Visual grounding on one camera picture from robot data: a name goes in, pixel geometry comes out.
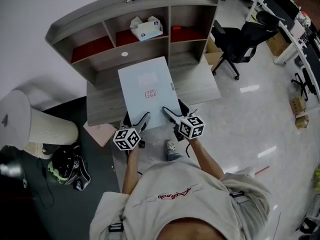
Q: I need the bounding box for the black armless office chair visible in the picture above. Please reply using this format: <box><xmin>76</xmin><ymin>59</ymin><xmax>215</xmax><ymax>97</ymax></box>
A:
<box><xmin>291</xmin><ymin>67</ymin><xmax>319</xmax><ymax>102</ymax></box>

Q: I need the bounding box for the long white office desk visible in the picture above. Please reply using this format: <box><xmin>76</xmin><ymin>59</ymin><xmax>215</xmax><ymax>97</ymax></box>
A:
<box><xmin>246</xmin><ymin>0</ymin><xmax>320</xmax><ymax>95</ymax></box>

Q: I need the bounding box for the person's jeans leg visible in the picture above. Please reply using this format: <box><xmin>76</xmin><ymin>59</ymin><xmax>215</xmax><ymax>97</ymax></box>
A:
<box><xmin>164</xmin><ymin>148</ymin><xmax>188</xmax><ymax>163</ymax></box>

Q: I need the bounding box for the cream ornate stand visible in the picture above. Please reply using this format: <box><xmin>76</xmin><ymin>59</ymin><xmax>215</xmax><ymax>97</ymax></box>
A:
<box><xmin>24</xmin><ymin>141</ymin><xmax>55</xmax><ymax>160</ymax></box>

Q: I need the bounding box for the light blue file box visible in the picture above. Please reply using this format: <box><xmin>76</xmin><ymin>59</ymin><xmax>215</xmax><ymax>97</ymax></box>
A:
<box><xmin>117</xmin><ymin>56</ymin><xmax>184</xmax><ymax>131</ymax></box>

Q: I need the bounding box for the person's beige t-shirt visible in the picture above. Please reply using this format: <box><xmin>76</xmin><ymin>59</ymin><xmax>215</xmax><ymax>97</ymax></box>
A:
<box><xmin>89</xmin><ymin>158</ymin><xmax>273</xmax><ymax>240</ymax></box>

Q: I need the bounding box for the red felt shelf liner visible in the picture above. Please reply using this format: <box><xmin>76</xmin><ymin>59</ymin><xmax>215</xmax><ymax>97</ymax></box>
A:
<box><xmin>115</xmin><ymin>28</ymin><xmax>169</xmax><ymax>48</ymax></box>
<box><xmin>70</xmin><ymin>36</ymin><xmax>114</xmax><ymax>64</ymax></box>
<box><xmin>170</xmin><ymin>25</ymin><xmax>208</xmax><ymax>44</ymax></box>

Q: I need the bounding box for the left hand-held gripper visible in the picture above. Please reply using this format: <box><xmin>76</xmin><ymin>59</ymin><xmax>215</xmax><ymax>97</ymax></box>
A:
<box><xmin>112</xmin><ymin>110</ymin><xmax>151</xmax><ymax>152</ymax></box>

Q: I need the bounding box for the grey harness strap with buckle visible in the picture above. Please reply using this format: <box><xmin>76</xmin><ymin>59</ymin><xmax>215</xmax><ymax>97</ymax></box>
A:
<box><xmin>228</xmin><ymin>190</ymin><xmax>251</xmax><ymax>205</ymax></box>
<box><xmin>107</xmin><ymin>216</ymin><xmax>126</xmax><ymax>235</ymax></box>

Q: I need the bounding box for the red floor tape strip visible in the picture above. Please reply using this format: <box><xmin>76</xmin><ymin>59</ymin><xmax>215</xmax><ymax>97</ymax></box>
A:
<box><xmin>254</xmin><ymin>165</ymin><xmax>271</xmax><ymax>176</ymax></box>

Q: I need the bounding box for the small cardboard box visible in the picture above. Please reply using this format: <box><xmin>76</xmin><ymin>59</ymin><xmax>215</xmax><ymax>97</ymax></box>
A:
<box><xmin>289</xmin><ymin>96</ymin><xmax>307</xmax><ymax>115</ymax></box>
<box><xmin>294</xmin><ymin>113</ymin><xmax>311</xmax><ymax>130</ymax></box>

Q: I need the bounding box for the black and green helmet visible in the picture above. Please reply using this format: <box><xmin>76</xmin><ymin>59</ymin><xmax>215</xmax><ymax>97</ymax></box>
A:
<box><xmin>47</xmin><ymin>143</ymin><xmax>92</xmax><ymax>191</ymax></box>

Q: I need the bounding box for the person's left forearm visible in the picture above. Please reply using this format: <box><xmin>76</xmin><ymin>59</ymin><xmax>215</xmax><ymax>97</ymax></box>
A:
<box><xmin>121</xmin><ymin>146</ymin><xmax>142</xmax><ymax>195</ymax></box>

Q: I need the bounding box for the large brown cardboard box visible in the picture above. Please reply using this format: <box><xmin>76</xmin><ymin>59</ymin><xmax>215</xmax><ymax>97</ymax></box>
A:
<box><xmin>265</xmin><ymin>31</ymin><xmax>290</xmax><ymax>57</ymax></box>

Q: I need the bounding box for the open cardboard box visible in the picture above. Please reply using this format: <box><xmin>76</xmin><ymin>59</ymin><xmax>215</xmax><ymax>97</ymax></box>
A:
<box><xmin>204</xmin><ymin>36</ymin><xmax>225</xmax><ymax>72</ymax></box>

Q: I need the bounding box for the pink flat board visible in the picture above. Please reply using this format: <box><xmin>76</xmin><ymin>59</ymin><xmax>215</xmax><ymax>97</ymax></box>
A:
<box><xmin>83</xmin><ymin>122</ymin><xmax>118</xmax><ymax>147</ymax></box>

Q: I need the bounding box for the person's head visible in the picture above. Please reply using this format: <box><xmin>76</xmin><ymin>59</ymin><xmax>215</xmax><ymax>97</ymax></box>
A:
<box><xmin>156</xmin><ymin>217</ymin><xmax>226</xmax><ymax>240</ymax></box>

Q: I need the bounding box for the black computer monitor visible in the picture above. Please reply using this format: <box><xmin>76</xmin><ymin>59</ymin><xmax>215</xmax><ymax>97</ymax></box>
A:
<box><xmin>271</xmin><ymin>0</ymin><xmax>301</xmax><ymax>21</ymax></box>

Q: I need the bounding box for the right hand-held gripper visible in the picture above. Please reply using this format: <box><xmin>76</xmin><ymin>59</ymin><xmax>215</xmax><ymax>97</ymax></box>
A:
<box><xmin>161</xmin><ymin>98</ymin><xmax>206</xmax><ymax>142</ymax></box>

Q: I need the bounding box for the thin black floor cable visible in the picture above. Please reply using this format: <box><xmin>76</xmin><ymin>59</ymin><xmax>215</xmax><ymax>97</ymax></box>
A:
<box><xmin>36</xmin><ymin>158</ymin><xmax>55</xmax><ymax>209</ymax></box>

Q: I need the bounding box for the person's right forearm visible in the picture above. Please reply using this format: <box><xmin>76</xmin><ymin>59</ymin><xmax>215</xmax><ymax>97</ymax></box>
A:
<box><xmin>189</xmin><ymin>136</ymin><xmax>226</xmax><ymax>183</ymax></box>

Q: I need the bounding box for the black mesh office chair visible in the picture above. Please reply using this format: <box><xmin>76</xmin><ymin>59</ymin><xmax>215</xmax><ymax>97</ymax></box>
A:
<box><xmin>212</xmin><ymin>10</ymin><xmax>281</xmax><ymax>81</ymax></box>

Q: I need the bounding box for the grey wooden table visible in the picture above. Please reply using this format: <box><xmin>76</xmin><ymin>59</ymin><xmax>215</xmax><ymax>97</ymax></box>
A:
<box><xmin>86</xmin><ymin>55</ymin><xmax>222</xmax><ymax>127</ymax></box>

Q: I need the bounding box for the white tissue box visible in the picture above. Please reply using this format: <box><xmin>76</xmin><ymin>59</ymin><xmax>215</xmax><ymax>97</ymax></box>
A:
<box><xmin>129</xmin><ymin>15</ymin><xmax>164</xmax><ymax>42</ymax></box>

